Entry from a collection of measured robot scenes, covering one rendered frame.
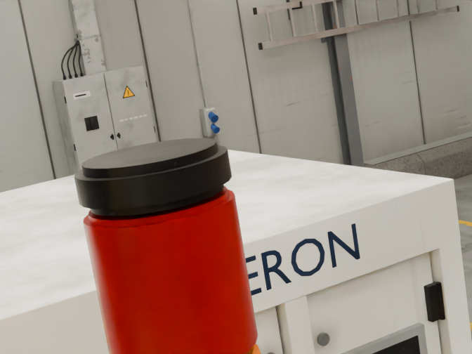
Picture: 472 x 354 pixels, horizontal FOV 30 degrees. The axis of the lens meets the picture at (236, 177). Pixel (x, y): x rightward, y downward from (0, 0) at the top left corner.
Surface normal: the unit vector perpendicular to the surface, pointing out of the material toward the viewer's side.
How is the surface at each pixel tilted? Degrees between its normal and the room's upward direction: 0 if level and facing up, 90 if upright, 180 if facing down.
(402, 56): 90
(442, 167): 90
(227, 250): 90
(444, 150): 38
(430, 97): 90
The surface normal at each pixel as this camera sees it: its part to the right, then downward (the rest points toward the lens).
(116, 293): -0.61, 0.25
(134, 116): 0.50, 0.09
